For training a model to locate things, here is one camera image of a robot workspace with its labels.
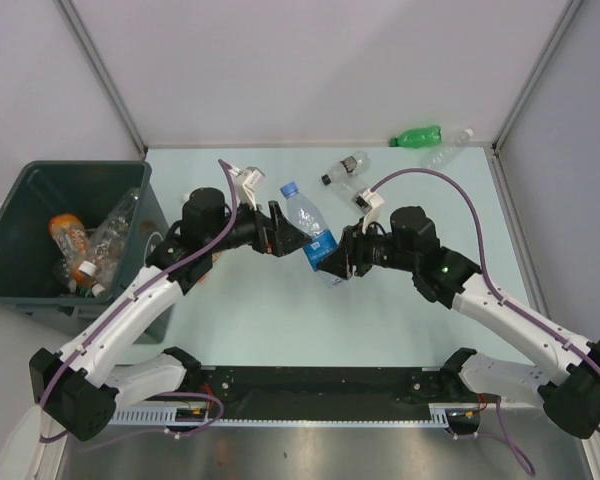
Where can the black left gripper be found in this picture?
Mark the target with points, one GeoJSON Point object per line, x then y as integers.
{"type": "Point", "coordinates": [278, 237]}

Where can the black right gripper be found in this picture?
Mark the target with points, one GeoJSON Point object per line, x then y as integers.
{"type": "Point", "coordinates": [351, 252]}

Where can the clear bottle blue label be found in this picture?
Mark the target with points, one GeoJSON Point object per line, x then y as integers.
{"type": "Point", "coordinates": [305, 215]}

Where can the clear bottle silver cap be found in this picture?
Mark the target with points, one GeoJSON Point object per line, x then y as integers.
{"type": "Point", "coordinates": [352, 191]}

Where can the clear bottle black cap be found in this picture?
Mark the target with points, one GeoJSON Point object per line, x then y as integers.
{"type": "Point", "coordinates": [344, 170]}

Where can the clear bottle white cap back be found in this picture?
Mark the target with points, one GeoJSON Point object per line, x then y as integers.
{"type": "Point", "coordinates": [441, 156]}

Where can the tall clear bottle white cap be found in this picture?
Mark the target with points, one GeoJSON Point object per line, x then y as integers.
{"type": "Point", "coordinates": [106, 244]}

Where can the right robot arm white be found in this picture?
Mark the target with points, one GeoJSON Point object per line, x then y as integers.
{"type": "Point", "coordinates": [563, 376]}

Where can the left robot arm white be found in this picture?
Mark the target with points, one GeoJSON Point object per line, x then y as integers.
{"type": "Point", "coordinates": [81, 387]}

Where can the green bottle at back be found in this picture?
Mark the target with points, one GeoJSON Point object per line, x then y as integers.
{"type": "Point", "coordinates": [421, 137]}

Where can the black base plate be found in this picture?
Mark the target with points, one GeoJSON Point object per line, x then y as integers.
{"type": "Point", "coordinates": [330, 394]}

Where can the white cable duct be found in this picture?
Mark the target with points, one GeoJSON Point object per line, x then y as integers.
{"type": "Point", "coordinates": [170, 414]}

